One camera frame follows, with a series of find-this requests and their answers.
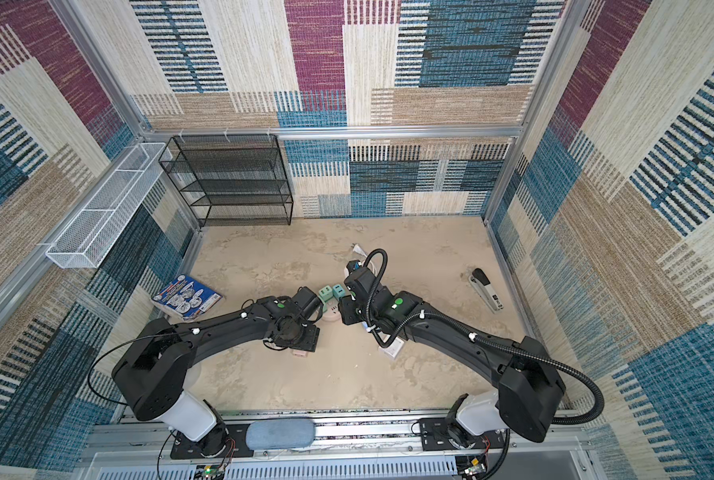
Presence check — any teal plug adapter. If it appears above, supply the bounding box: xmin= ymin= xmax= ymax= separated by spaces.
xmin=331 ymin=284 xmax=350 ymax=301

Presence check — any mint green plug adapter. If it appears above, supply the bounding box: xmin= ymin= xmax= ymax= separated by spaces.
xmin=318 ymin=285 xmax=334 ymax=304

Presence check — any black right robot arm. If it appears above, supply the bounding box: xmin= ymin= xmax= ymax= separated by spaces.
xmin=339 ymin=260 xmax=605 ymax=443

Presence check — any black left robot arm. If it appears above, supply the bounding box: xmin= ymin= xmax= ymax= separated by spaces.
xmin=111 ymin=287 xmax=325 ymax=458

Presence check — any pink round power strip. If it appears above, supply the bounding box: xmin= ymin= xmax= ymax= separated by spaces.
xmin=321 ymin=302 xmax=342 ymax=322

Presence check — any white square adapter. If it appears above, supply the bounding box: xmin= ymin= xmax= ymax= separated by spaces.
xmin=381 ymin=338 xmax=405 ymax=359

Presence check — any blue illustrated box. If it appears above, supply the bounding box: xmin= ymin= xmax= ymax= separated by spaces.
xmin=151 ymin=274 xmax=223 ymax=322

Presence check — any black and grey stapler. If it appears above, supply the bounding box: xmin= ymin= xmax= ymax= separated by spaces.
xmin=469 ymin=268 xmax=504 ymax=313

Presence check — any blue-grey cushion pad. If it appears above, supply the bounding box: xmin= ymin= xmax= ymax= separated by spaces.
xmin=245 ymin=418 xmax=316 ymax=451

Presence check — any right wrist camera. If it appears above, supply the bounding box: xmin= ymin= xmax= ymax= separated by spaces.
xmin=345 ymin=260 xmax=363 ymax=277

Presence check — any black wire mesh shelf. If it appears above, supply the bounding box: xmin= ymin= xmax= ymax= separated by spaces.
xmin=158 ymin=133 xmax=294 ymax=227

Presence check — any white wire mesh basket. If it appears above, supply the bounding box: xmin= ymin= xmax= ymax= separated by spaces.
xmin=45 ymin=142 xmax=165 ymax=269

